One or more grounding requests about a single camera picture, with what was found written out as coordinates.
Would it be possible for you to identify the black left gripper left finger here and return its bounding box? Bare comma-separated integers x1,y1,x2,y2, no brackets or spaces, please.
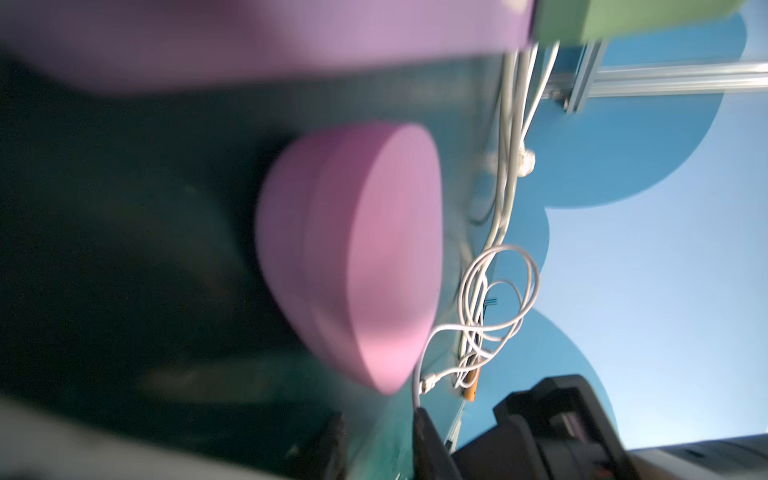
284,412,348,480

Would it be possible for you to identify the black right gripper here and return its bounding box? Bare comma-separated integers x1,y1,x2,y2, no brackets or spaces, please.
452,375,639,479

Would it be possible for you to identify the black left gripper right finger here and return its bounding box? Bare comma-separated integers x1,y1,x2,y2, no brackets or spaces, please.
412,407,462,480

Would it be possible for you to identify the purple earbud case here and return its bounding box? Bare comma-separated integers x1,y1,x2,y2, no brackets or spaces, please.
254,122,444,395

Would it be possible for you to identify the green charger plug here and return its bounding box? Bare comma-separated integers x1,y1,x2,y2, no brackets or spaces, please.
530,0,743,46

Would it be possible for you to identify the purple power strip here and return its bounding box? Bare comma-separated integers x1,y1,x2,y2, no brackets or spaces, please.
1,0,534,94

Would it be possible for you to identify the orange handled garden fork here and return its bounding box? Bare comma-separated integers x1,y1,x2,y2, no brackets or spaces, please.
462,369,480,402

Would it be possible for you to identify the white coiled cable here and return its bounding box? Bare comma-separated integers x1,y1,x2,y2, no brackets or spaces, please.
413,41,562,409

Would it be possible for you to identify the aluminium back frame rail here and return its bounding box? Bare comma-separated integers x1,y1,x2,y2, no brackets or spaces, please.
544,41,767,114

